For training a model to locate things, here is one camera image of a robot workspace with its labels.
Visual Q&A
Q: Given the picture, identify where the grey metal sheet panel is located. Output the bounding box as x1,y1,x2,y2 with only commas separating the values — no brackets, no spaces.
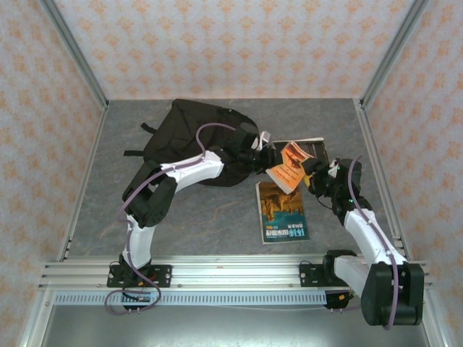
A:
21,288,448,347

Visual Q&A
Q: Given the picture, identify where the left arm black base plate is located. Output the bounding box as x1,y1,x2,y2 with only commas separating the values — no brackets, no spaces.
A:
106,265,173,288

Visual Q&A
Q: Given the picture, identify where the slotted grey cable duct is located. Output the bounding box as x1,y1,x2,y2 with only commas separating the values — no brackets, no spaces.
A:
54,291,328,307

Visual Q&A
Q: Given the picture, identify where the aluminium mounting rail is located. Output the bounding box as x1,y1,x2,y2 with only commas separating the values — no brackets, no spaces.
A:
38,254,435,290

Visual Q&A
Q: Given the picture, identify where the black paperback book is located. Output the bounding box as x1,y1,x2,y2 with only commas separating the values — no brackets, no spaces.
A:
271,137,330,167

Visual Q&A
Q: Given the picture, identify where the aluminium frame post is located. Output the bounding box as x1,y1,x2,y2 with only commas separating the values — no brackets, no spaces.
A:
38,0,109,111
360,0,431,109

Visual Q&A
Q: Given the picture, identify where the orange paperback book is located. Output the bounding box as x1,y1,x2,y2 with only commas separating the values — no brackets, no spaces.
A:
266,141,315,195

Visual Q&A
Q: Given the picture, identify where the aluminium table side rail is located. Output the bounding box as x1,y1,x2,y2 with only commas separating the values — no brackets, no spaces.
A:
57,104,109,261
354,99,413,261

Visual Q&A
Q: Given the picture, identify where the black fabric backpack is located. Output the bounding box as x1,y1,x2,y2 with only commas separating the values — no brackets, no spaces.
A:
123,98,261,188

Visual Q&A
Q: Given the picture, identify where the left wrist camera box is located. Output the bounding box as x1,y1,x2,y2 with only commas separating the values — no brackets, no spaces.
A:
252,130,272,150

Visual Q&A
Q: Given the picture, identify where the cave cover magazine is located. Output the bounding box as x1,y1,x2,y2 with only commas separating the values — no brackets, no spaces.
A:
255,180,310,245

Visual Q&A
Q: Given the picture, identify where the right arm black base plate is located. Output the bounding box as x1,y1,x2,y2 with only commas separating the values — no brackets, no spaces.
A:
299,263,365,288

